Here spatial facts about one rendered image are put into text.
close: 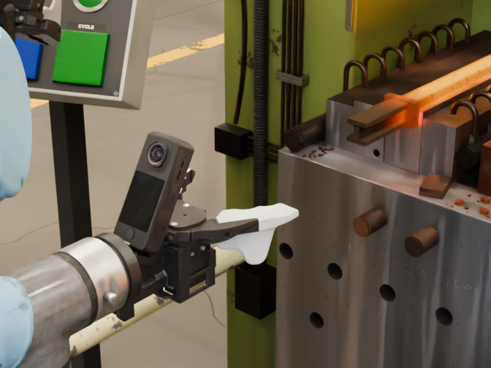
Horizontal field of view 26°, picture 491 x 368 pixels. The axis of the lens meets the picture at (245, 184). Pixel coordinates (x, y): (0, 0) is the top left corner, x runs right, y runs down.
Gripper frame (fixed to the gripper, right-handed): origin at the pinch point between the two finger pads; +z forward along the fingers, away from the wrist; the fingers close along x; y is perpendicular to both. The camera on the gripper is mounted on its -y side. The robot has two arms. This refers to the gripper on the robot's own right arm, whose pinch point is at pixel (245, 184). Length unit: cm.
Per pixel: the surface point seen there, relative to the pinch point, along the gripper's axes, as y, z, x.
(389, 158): 7.6, 30.7, -1.8
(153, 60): 100, 227, -253
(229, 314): 55, 45, -43
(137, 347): 100, 70, -98
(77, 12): -6, 17, -47
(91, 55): -1.4, 15.4, -42.2
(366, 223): 12.1, 20.8, 1.8
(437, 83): -0.8, 39.0, -0.5
